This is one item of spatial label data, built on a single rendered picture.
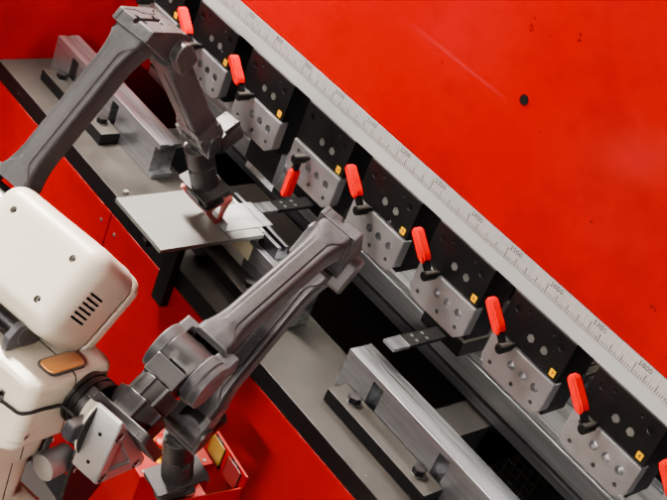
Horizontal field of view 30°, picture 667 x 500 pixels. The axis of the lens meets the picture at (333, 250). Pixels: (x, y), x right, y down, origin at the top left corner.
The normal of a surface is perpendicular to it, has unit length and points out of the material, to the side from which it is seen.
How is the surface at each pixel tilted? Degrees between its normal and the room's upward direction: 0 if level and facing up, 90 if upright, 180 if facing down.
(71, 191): 90
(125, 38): 56
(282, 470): 90
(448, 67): 90
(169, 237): 0
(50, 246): 48
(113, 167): 0
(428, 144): 90
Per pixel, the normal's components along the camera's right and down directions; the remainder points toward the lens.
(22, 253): -0.21, -0.34
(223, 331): 0.26, -0.55
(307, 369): 0.32, -0.79
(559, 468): -0.74, 0.12
